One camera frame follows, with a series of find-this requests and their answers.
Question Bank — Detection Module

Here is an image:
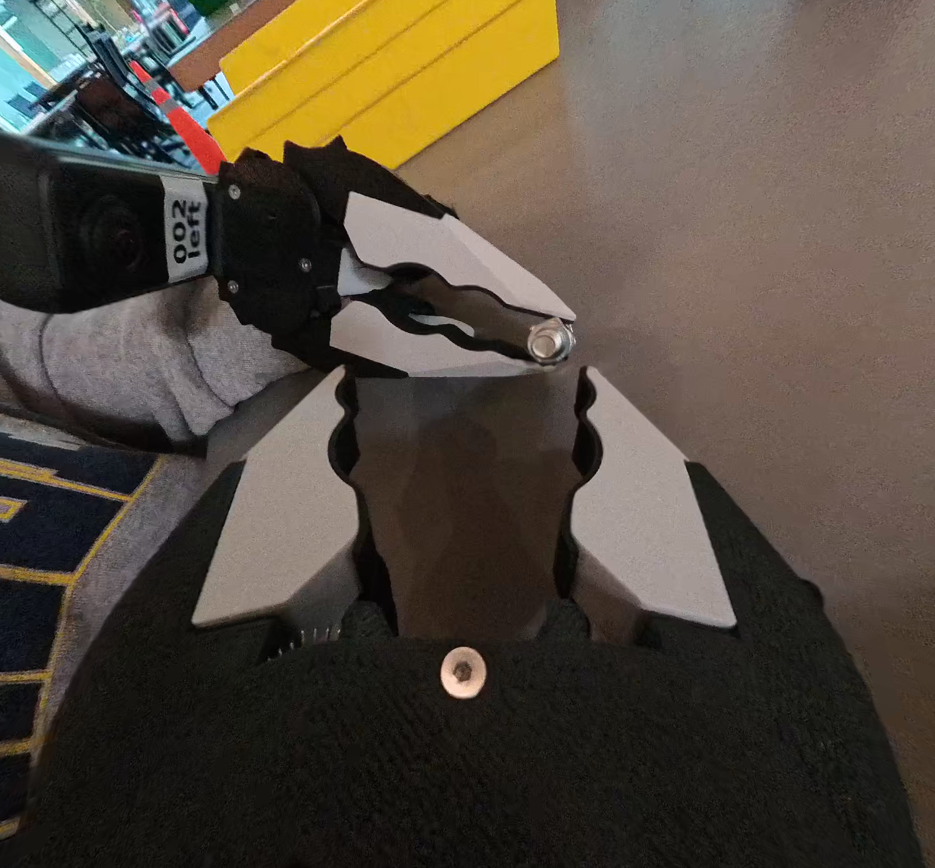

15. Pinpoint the orange traffic cone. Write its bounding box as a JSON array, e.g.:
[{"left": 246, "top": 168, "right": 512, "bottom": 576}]
[{"left": 129, "top": 61, "right": 227, "bottom": 177}]

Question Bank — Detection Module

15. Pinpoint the person's left forearm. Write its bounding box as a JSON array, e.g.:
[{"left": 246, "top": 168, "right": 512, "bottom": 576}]
[{"left": 0, "top": 282, "right": 309, "bottom": 445}]

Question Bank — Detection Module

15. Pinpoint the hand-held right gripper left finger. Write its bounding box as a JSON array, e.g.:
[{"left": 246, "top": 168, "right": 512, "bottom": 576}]
[{"left": 191, "top": 364, "right": 400, "bottom": 639}]

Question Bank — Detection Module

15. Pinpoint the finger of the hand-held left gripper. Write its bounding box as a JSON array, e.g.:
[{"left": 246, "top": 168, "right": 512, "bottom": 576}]
[
  {"left": 329, "top": 253, "right": 547, "bottom": 379},
  {"left": 340, "top": 191, "right": 577, "bottom": 323}
]

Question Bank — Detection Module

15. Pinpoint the silver hex nut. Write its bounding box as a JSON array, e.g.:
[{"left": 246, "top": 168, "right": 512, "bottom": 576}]
[{"left": 530, "top": 320, "right": 578, "bottom": 365}]

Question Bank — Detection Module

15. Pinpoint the silver bolt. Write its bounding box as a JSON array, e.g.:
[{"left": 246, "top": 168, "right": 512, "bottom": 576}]
[{"left": 527, "top": 324, "right": 578, "bottom": 367}]

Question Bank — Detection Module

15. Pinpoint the yellow plastic bin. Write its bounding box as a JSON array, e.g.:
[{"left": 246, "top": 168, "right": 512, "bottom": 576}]
[{"left": 207, "top": 0, "right": 561, "bottom": 170}]

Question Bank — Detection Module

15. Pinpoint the wooden edged table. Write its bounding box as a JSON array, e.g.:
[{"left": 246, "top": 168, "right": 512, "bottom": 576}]
[{"left": 167, "top": 0, "right": 384, "bottom": 92}]

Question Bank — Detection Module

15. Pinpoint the black equipment stand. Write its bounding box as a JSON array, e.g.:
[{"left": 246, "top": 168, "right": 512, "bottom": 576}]
[{"left": 37, "top": 24, "right": 209, "bottom": 169}]

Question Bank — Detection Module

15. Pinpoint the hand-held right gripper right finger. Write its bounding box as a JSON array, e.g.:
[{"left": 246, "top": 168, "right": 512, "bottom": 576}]
[{"left": 553, "top": 366, "right": 737, "bottom": 644}]

